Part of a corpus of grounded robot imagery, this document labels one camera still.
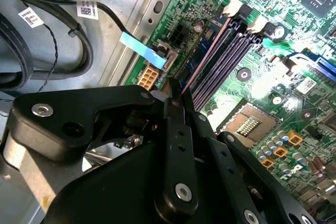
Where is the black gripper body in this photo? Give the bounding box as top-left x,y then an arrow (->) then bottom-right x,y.
43,142 -> 245,224

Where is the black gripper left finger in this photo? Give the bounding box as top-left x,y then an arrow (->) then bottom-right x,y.
4,77 -> 200,217

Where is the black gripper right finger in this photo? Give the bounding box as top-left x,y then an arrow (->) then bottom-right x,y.
183,89 -> 317,224

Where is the blue RAM stick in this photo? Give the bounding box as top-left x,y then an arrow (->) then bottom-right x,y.
180,16 -> 233,96

